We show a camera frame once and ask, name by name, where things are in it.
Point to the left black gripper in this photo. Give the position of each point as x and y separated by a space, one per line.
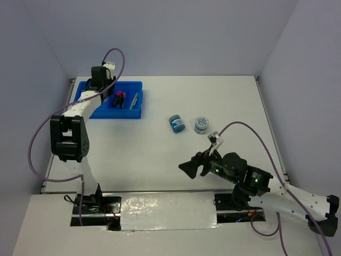
110 93

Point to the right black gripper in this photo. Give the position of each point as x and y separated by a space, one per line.
202 158

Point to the pink black highlighter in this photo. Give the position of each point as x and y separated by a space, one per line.
116 100

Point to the orange black highlighter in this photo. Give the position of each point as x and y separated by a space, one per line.
122 100

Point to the blue thin pen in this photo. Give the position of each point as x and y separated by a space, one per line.
134 102

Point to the blue slime jar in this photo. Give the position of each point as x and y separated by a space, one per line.
176 123
201 125

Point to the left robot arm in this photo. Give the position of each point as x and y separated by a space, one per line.
69 138

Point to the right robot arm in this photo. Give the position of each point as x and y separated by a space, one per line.
255 188

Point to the blue compartment tray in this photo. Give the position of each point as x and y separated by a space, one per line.
130 88

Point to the blue slime jar lying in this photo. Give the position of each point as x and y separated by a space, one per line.
176 123

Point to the silver foil plate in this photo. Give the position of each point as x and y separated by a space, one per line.
168 211

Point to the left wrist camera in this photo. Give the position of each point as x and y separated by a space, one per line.
110 69

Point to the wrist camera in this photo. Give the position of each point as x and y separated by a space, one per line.
110 69
216 140

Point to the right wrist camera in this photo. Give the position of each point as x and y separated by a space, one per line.
216 140

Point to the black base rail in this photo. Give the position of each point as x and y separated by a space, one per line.
108 214

